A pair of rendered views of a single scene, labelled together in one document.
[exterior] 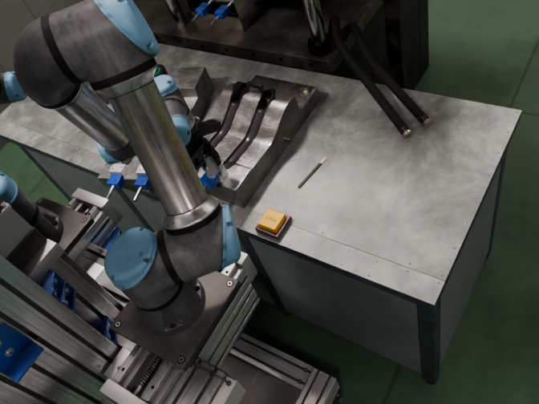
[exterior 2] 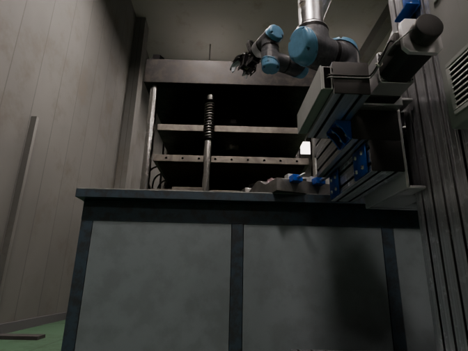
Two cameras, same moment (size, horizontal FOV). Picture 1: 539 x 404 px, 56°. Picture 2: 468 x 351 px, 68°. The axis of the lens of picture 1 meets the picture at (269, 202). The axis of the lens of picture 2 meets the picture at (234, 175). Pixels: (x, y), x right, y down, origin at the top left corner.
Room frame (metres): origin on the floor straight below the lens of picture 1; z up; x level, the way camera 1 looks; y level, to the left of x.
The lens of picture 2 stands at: (0.62, 1.68, 0.43)
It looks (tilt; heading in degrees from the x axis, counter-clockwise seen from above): 17 degrees up; 310
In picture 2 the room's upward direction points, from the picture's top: 1 degrees clockwise
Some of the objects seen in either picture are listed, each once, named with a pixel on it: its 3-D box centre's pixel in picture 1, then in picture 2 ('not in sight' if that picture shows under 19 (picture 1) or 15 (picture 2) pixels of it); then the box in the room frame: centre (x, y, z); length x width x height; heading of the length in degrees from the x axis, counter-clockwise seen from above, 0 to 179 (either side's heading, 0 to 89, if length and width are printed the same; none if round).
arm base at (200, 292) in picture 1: (164, 293); not in sight; (0.64, 0.29, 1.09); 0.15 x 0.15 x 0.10
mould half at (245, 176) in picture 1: (247, 127); not in sight; (1.28, -0.03, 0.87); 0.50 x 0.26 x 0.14; 130
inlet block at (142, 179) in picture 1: (142, 184); (320, 180); (1.24, 0.36, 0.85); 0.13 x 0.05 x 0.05; 147
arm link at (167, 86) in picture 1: (168, 99); not in sight; (1.08, 0.14, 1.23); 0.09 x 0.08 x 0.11; 178
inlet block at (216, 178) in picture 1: (207, 183); not in sight; (1.07, 0.15, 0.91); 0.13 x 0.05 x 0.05; 130
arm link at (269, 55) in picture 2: not in sight; (273, 60); (1.30, 0.62, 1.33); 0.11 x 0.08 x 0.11; 67
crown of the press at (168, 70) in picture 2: not in sight; (232, 118); (2.31, -0.32, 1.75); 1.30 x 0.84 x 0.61; 40
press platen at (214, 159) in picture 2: not in sight; (230, 175); (2.34, -0.35, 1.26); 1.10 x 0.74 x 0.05; 40
